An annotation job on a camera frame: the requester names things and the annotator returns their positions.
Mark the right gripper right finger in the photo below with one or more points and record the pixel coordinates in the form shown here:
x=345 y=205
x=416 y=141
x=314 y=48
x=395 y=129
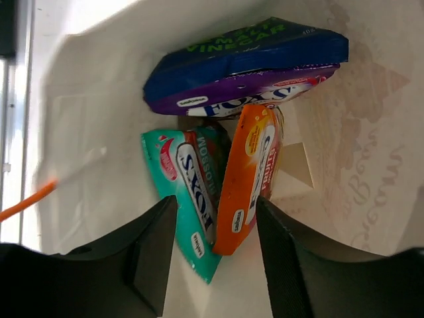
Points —
x=311 y=275

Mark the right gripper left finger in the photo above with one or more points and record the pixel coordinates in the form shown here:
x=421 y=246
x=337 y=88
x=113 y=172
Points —
x=122 y=274

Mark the white paper bag orange handles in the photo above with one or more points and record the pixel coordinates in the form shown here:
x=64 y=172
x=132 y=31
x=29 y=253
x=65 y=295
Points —
x=351 y=165

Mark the orange fruit candy packet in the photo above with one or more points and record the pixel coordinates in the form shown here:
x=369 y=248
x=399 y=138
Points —
x=252 y=164

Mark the purple blue snack bar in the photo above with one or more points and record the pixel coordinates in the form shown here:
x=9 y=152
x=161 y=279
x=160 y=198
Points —
x=226 y=97

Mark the dark blue crisps bag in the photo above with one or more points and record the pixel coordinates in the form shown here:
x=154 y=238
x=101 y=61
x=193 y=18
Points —
x=271 y=44

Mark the green snack packet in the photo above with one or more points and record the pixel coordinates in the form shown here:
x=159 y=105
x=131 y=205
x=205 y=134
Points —
x=190 y=165

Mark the aluminium front rail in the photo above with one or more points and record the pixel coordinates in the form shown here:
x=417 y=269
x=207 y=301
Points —
x=17 y=23

